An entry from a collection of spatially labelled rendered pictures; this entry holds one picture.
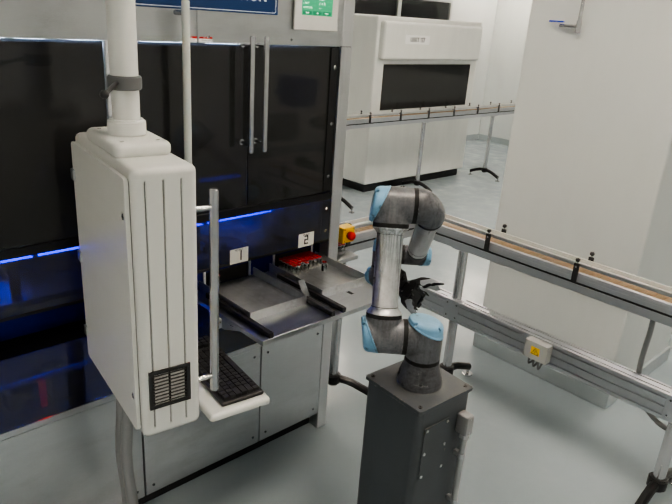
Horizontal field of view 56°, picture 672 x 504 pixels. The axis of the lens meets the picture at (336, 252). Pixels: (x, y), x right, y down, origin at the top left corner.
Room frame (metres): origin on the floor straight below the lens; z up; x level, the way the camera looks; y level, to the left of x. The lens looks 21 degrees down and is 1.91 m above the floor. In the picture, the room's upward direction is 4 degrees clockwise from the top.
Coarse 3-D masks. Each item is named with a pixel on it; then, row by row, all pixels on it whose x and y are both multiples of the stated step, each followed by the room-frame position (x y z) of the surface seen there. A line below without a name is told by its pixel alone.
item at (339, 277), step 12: (336, 264) 2.54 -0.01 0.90; (288, 276) 2.37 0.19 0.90; (300, 276) 2.42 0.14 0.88; (312, 276) 2.43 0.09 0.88; (324, 276) 2.44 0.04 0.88; (336, 276) 2.45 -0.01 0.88; (348, 276) 2.46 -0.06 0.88; (360, 276) 2.43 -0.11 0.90; (312, 288) 2.27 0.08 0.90; (324, 288) 2.32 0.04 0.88; (336, 288) 2.28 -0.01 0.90; (348, 288) 2.32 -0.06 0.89
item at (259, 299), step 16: (256, 272) 2.39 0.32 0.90; (208, 288) 2.18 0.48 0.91; (224, 288) 2.25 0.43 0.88; (240, 288) 2.26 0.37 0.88; (256, 288) 2.27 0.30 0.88; (272, 288) 2.28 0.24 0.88; (288, 288) 2.24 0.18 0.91; (240, 304) 2.12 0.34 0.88; (256, 304) 2.13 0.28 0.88; (272, 304) 2.14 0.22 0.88; (288, 304) 2.11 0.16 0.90
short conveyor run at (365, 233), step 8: (368, 216) 3.05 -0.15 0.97; (352, 224) 3.02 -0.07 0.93; (360, 224) 2.92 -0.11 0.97; (368, 224) 2.96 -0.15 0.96; (360, 232) 2.90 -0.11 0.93; (368, 232) 2.93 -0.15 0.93; (376, 232) 2.97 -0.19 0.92; (408, 232) 3.14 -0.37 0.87; (360, 240) 2.89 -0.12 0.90; (368, 240) 2.93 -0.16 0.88; (352, 248) 2.85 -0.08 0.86; (360, 248) 2.89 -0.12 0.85
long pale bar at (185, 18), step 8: (184, 0) 2.03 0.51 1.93; (184, 8) 2.03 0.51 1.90; (184, 16) 2.03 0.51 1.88; (184, 24) 2.03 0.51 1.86; (184, 32) 2.03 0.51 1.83; (184, 40) 2.03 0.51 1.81; (184, 48) 2.03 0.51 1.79; (184, 56) 2.03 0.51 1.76; (184, 64) 2.03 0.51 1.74; (184, 72) 2.03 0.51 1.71; (184, 80) 2.03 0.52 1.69; (184, 88) 2.03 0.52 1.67; (184, 96) 2.03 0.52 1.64; (184, 104) 2.04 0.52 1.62; (184, 112) 2.04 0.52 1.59; (184, 120) 2.04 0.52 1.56; (184, 128) 2.04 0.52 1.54; (184, 136) 2.04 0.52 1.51; (184, 144) 2.04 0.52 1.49; (184, 152) 2.04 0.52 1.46
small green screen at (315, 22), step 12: (300, 0) 2.43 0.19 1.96; (312, 0) 2.46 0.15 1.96; (324, 0) 2.51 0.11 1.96; (336, 0) 2.55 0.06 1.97; (300, 12) 2.43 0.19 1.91; (312, 12) 2.47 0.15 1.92; (324, 12) 2.51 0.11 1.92; (336, 12) 2.55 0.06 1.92; (300, 24) 2.43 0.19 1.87; (312, 24) 2.47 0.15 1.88; (324, 24) 2.51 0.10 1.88; (336, 24) 2.55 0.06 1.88
